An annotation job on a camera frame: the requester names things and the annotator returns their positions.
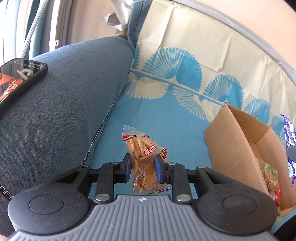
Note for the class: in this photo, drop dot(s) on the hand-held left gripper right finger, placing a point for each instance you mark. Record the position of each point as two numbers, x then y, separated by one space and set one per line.
158 171

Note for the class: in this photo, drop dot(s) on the blue fabric sofa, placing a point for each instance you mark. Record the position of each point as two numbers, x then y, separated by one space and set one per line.
57 115

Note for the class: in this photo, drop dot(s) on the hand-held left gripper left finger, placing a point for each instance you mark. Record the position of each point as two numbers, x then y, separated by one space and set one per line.
127 170

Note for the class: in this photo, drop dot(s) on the cardboard box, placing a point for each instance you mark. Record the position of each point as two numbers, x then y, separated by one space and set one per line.
231 143

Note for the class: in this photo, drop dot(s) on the puffed rice cracker packet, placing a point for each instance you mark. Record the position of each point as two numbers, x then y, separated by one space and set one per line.
269 176

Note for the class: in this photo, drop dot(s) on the purple snack packet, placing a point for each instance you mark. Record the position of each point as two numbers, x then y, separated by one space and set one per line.
290 132

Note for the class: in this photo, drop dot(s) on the clear brown biscuit packet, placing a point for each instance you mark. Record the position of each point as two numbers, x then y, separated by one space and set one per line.
138 148

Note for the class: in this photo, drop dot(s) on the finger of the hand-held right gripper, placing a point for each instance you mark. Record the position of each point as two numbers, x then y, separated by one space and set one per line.
292 154

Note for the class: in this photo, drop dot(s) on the black smartphone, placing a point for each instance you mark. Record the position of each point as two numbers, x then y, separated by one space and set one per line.
20 78

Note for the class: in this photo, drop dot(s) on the grey curtain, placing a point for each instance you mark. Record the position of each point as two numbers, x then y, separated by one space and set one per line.
69 20

